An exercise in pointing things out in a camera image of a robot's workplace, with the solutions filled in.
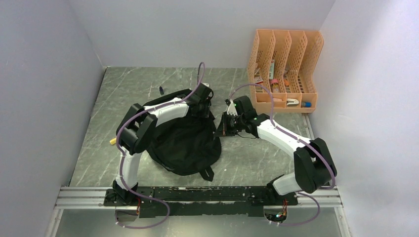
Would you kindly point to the grey blue sharpener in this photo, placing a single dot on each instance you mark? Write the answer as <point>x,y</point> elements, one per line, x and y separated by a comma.
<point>306,105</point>

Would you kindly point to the black student backpack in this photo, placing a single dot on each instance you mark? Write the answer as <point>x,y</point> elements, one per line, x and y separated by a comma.
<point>185,146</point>

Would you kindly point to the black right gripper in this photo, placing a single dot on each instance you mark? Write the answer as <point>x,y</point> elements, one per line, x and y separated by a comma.
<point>223,130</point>

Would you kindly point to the white red staples box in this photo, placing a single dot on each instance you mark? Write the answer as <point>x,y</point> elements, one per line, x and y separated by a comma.
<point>258,80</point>

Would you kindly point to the white stapler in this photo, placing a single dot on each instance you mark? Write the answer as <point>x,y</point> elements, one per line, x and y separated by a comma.
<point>292,102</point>

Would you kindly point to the pink bottle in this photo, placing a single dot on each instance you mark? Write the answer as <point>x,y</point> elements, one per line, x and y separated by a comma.
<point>275,87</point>

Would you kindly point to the tall white green box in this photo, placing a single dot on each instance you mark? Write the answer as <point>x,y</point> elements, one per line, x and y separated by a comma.
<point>271,69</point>

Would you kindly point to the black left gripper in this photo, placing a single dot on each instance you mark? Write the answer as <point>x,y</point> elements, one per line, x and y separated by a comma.
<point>204,113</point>

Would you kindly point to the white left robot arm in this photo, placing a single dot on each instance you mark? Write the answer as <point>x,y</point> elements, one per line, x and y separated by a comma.
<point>138,124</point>

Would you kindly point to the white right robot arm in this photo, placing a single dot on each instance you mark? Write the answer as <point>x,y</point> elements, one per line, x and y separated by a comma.
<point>313,164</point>

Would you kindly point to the orange plastic desk organizer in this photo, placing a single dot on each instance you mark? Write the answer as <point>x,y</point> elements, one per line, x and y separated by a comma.
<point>296,54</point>

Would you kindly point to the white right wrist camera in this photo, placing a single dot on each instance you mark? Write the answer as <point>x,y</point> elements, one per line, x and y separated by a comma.
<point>231,110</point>

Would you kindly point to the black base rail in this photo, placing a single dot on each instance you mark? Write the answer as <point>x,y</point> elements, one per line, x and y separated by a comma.
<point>196,201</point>

